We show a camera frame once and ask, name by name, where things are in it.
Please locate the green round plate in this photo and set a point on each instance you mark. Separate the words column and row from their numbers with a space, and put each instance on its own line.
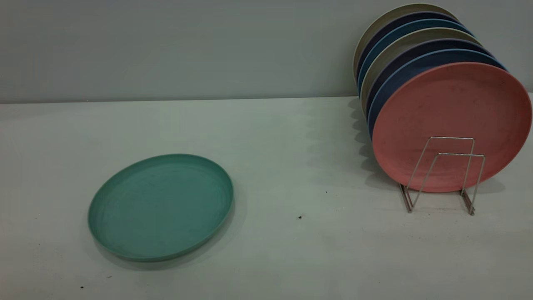
column 160, row 206

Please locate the navy blue round plate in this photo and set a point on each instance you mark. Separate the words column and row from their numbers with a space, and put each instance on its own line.
column 412, row 66

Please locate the teal blue round plate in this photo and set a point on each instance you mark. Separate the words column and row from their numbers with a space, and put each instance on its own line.
column 406, row 31

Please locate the dark purple round plate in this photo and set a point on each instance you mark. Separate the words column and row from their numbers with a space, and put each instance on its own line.
column 399, row 21
column 433, row 46

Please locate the beige round plate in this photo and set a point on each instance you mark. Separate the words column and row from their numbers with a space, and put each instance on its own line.
column 391, row 13
column 416, row 36

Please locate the pink round plate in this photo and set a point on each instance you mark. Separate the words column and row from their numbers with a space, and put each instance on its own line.
column 449, row 108

